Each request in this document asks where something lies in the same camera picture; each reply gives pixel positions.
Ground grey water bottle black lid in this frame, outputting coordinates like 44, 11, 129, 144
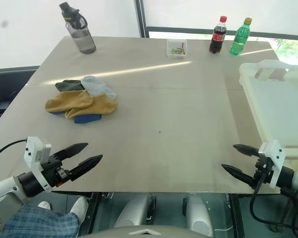
59, 1, 97, 55

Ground white plastic bin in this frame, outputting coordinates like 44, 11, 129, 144
238, 59, 298, 171

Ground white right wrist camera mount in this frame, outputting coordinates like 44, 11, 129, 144
258, 139, 285, 189

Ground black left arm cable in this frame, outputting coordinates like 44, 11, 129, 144
0, 139, 28, 162

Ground grey robot torso with chevron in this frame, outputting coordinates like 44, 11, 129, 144
78, 224, 214, 238

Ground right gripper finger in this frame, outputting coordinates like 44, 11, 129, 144
232, 144, 260, 157
221, 164, 255, 190

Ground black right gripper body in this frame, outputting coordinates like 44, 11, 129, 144
252, 156, 275, 189

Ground blue plaid trouser leg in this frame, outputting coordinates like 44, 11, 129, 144
1, 204, 80, 238

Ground light grey sock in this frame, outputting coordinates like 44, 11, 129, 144
80, 75, 117, 101

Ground black low furniture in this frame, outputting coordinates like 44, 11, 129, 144
0, 65, 40, 129

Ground silver robot leg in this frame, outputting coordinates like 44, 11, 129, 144
114, 194, 156, 229
186, 195, 214, 238

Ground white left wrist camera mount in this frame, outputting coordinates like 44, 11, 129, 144
23, 136, 52, 193

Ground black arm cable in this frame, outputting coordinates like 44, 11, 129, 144
0, 139, 28, 162
249, 172, 298, 235

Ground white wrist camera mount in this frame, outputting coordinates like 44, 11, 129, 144
258, 139, 285, 189
23, 136, 52, 193

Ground silver robot left leg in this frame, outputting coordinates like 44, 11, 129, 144
114, 194, 156, 229

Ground silver robot right leg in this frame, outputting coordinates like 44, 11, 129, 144
186, 195, 214, 238

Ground green soda bottle yellow cap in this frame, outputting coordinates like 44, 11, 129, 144
229, 17, 253, 56

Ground small clear box colourful bits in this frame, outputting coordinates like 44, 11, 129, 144
165, 39, 188, 60

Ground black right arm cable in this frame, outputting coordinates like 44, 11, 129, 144
249, 172, 298, 235

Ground dark green sock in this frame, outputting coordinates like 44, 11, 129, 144
55, 79, 86, 93

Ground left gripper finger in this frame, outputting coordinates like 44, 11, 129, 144
69, 154, 104, 181
55, 142, 89, 163

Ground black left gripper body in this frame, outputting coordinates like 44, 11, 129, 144
41, 152, 74, 188

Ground cola bottle red cap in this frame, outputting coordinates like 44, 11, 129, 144
209, 15, 228, 55

